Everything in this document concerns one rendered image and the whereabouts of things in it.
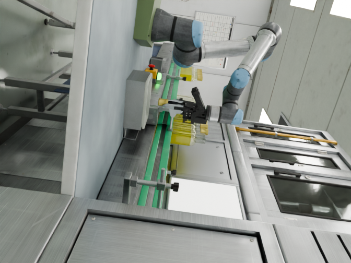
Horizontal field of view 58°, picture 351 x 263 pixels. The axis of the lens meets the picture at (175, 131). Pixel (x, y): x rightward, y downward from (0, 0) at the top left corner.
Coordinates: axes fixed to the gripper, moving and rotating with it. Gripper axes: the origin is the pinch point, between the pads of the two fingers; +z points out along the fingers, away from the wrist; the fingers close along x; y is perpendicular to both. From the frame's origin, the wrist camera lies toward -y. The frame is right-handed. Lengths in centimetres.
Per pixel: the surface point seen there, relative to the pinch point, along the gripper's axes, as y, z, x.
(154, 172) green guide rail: 17.2, 0.2, -31.5
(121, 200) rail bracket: 14, 9, -54
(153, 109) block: 7.8, 6.1, 8.5
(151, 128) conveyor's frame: 16.3, 5.9, 4.8
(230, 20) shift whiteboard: 33, -99, 605
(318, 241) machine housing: -3, -42, -79
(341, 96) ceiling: 45, -181, 199
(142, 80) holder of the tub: -11.6, 10.8, -7.3
